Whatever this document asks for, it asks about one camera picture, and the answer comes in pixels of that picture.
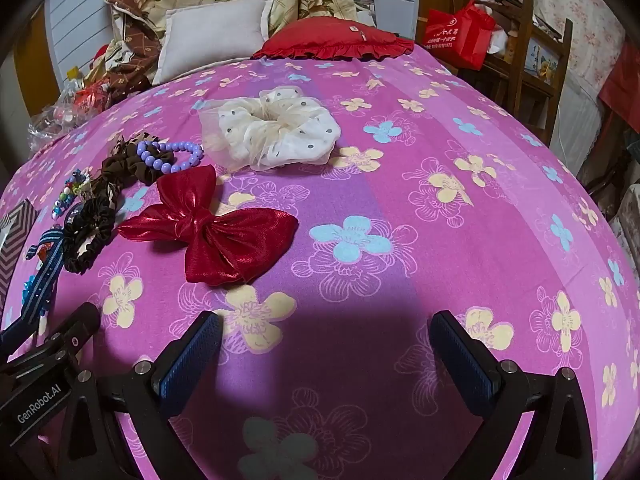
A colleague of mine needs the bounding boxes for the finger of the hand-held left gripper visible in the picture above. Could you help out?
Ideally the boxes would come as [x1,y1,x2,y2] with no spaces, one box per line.
[0,302,102,358]

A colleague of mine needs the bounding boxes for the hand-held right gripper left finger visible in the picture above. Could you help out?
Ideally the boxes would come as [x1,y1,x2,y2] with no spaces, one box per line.
[52,311,223,480]

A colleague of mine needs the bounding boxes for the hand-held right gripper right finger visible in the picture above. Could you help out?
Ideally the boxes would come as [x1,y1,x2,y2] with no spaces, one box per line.
[430,310,596,480]

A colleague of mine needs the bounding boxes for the teal hair tie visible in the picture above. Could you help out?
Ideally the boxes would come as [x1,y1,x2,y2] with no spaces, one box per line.
[20,280,46,306]

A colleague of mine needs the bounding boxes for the blue striped hair bow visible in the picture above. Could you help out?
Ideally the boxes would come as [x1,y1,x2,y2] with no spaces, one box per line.
[20,227,68,318]

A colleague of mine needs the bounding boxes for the black scrunchie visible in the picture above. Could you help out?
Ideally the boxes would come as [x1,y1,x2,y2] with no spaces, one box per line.
[62,196,117,275]

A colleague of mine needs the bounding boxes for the zigzag patterned box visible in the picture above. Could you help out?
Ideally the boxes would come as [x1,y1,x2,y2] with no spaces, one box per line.
[0,199,40,281]

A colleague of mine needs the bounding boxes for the red satin hair bow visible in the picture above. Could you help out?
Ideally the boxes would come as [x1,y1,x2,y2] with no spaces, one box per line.
[117,165,299,287]

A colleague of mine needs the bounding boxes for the white dotted organza scrunchie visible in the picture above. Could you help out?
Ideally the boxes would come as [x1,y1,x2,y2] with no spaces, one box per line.
[199,86,342,172]

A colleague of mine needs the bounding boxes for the pink floral bedsheet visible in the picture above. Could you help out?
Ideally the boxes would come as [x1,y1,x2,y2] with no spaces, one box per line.
[0,55,640,480]

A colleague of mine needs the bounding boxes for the brown leopard bow scrunchie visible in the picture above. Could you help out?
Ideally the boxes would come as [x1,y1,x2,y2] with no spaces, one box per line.
[90,131,176,211]

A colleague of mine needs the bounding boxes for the clear plastic bags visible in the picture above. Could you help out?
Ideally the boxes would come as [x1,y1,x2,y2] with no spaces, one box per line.
[27,45,126,146]

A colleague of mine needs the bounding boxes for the wooden chair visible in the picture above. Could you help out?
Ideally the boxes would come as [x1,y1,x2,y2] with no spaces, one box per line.
[450,0,573,146]

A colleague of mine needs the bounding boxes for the white pillow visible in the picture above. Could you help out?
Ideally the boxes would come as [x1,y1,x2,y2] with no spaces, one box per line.
[151,0,276,86]

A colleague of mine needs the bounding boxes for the red cloth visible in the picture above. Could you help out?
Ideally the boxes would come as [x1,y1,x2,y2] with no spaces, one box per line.
[600,45,640,111]

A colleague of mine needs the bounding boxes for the red printed shopping bag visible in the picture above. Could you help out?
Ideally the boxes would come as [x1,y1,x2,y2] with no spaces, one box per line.
[422,0,497,71]

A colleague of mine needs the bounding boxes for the red ruffled pillow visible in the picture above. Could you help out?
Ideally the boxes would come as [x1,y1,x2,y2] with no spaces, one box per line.
[251,16,415,61]

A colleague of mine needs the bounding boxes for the pale floral cloth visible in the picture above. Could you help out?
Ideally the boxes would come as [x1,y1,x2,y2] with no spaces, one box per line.
[535,0,626,106]

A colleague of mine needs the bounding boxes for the colourful bead bracelet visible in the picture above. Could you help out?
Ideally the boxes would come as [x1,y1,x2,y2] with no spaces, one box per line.
[50,170,96,221]

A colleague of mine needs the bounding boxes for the purple bead bracelet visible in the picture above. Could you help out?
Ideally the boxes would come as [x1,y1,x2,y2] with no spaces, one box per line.
[136,140,205,177]

